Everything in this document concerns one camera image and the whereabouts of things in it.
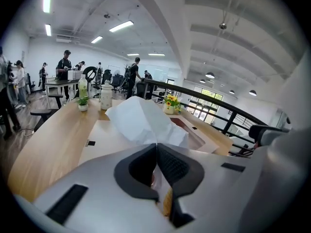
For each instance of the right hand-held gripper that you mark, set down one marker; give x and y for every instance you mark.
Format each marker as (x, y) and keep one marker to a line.
(284, 121)

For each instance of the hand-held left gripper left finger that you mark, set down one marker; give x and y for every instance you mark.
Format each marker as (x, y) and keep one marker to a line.
(97, 190)

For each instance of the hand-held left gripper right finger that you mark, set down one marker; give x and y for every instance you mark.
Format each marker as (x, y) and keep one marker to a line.
(213, 190)

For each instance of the white A4 paper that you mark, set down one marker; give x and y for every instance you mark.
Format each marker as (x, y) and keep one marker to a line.
(141, 120)

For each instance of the black metal railing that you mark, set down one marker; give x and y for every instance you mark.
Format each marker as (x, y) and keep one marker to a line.
(229, 122)

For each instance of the large glass window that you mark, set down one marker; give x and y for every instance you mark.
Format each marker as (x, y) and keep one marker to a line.
(215, 96)

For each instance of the small green potted plant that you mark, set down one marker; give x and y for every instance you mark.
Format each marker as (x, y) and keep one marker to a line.
(83, 104)

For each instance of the white power strip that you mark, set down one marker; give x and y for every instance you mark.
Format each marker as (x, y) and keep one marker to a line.
(30, 132)

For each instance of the white patterned bottle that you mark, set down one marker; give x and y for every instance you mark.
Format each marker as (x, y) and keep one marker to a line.
(106, 97)

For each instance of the black office chair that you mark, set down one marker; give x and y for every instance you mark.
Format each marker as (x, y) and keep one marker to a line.
(42, 114)

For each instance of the sunflower pot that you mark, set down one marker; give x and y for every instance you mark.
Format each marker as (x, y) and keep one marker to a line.
(171, 103)

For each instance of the green drink bottle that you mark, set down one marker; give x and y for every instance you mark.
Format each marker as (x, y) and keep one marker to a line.
(82, 86)

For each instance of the dark-top white-leg desk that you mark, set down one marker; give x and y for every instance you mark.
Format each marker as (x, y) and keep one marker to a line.
(60, 82)

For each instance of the round hanging ceiling fixture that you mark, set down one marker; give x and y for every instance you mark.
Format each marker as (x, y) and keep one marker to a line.
(223, 26)

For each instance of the white box appliance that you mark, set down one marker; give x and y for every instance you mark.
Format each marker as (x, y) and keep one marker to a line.
(74, 75)

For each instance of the white ceiling air conditioner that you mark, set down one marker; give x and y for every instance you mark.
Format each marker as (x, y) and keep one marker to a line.
(63, 40)

